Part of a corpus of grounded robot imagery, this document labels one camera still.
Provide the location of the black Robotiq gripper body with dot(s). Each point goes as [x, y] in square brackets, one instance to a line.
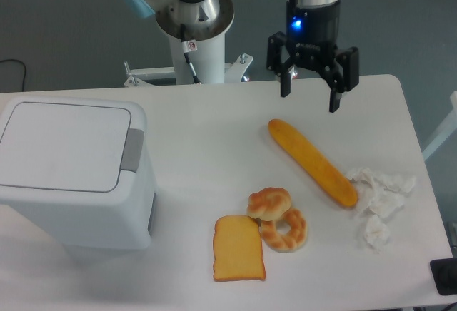
[311, 31]

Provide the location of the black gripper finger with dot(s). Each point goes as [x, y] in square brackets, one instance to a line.
[341, 73]
[281, 54]

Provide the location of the white push-lid trash can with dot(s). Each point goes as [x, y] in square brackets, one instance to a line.
[79, 169]

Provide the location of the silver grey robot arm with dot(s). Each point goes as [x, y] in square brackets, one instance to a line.
[196, 31]

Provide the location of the long orange baguette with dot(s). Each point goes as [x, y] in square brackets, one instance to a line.
[330, 179]

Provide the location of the large crumpled white tissue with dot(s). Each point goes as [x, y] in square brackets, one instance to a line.
[380, 193]

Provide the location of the braided round bread bun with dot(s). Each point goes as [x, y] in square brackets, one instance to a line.
[268, 204]

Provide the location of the small crumpled white tissue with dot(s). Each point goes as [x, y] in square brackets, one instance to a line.
[376, 233]

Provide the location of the orange toast slice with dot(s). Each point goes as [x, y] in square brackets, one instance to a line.
[238, 249]

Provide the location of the black device at table edge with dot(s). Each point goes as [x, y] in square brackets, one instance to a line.
[444, 275]

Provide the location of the white clamp bracket with red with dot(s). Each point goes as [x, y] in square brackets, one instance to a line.
[294, 72]

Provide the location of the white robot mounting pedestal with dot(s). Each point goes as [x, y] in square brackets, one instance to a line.
[194, 62]

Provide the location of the white frame leg right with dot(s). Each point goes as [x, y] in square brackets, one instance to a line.
[442, 132]

